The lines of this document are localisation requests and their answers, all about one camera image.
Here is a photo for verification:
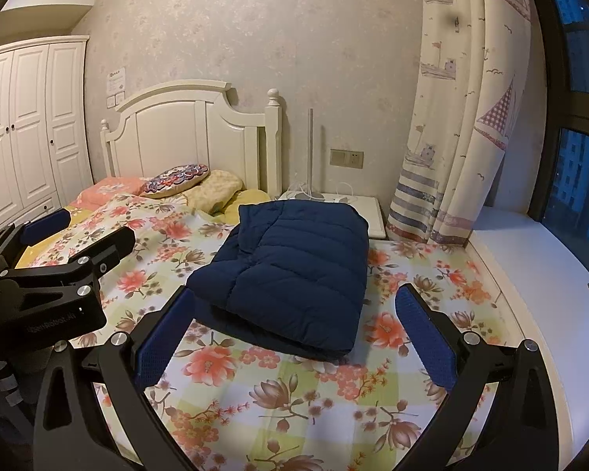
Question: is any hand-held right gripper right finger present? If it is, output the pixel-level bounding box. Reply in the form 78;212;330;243
395;283;560;471

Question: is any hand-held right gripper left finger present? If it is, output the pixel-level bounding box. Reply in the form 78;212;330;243
33;285;199;471

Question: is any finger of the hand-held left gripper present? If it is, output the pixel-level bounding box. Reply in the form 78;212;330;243
0;208;72;268
2;226;135;301

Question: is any navy quilted jacket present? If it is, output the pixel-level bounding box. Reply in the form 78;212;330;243
185;200;370;360

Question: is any yellow bed sheet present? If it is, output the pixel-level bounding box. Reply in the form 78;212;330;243
17;206;104;270

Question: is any embroidered pillow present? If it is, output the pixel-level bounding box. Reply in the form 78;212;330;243
140;163;210;199

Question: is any white wardrobe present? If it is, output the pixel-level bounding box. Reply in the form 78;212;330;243
0;35;95;234

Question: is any beige pillow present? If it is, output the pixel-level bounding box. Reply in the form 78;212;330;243
184;170;243;215

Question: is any floral bed sheet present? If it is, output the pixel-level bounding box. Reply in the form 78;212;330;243
17;177;511;471

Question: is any white bed headboard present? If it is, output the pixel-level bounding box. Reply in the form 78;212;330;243
101;80;283;197

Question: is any white nightstand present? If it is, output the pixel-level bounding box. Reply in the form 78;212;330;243
277;191;386;241

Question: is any white window sill bench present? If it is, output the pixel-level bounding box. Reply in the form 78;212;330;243
464;206;589;471

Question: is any yellow pillow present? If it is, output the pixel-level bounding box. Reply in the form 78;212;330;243
225;189;271;219

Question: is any window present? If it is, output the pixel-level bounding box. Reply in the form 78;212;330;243
523;0;589;266

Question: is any white pole lamp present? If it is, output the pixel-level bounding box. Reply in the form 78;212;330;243
287;108;327;202

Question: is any sailboat print curtain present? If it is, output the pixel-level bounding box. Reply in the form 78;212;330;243
385;0;533;246

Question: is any paper wall notice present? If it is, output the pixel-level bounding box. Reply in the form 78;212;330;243
107;66;127;109

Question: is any white charger cable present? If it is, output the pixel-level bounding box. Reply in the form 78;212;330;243
287;181;354;204

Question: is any wall socket panel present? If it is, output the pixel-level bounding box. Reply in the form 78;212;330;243
330;148;364;168

